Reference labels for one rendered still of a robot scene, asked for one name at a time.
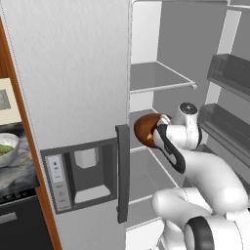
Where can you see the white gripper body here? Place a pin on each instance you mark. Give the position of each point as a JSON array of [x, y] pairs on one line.
[[164, 119]]

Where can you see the grey fridge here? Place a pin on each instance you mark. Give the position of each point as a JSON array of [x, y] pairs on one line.
[[182, 39]]

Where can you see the brown wooden side panel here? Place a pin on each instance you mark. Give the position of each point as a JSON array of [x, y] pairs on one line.
[[31, 153]]

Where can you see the dark transparent door bin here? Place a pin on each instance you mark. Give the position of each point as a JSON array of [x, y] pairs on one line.
[[231, 73], [228, 125]]

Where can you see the grey wall outlet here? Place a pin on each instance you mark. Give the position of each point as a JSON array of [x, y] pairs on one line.
[[4, 100]]

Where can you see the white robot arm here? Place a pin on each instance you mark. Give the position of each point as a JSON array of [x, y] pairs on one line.
[[215, 175]]

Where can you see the black dishwasher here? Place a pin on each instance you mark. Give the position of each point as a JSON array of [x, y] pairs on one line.
[[22, 231]]

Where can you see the open grey fridge door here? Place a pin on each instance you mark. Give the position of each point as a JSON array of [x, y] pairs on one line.
[[242, 35]]

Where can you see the green cucumber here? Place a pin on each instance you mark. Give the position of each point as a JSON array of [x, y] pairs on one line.
[[6, 149]]

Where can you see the white bowl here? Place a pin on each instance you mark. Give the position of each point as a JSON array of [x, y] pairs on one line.
[[11, 153]]

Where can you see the brown bowl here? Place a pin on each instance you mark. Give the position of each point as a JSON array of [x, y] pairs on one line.
[[145, 130]]

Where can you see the grey fridge door with dispenser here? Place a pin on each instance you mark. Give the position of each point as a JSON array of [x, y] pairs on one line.
[[71, 81]]

